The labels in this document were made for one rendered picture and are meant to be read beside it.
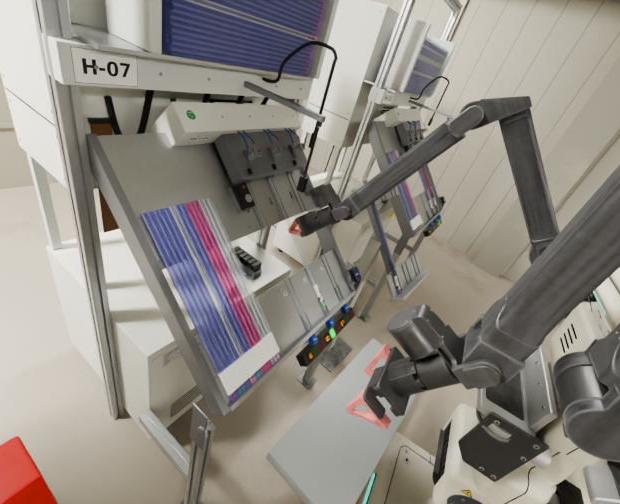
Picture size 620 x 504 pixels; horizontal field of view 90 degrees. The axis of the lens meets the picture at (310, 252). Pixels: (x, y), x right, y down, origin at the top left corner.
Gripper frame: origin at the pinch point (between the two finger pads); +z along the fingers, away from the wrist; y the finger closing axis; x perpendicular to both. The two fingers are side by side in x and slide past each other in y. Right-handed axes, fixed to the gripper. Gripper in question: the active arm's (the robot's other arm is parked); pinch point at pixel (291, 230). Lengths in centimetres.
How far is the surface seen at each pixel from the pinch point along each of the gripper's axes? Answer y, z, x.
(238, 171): 16.9, -5.0, -21.9
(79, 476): 70, 80, 54
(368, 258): -47, 4, 28
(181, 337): 49, 1, 12
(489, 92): -290, -40, -43
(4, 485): 83, 5, 19
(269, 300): 20.9, 0.5, 16.7
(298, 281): 6.2, 0.5, 16.9
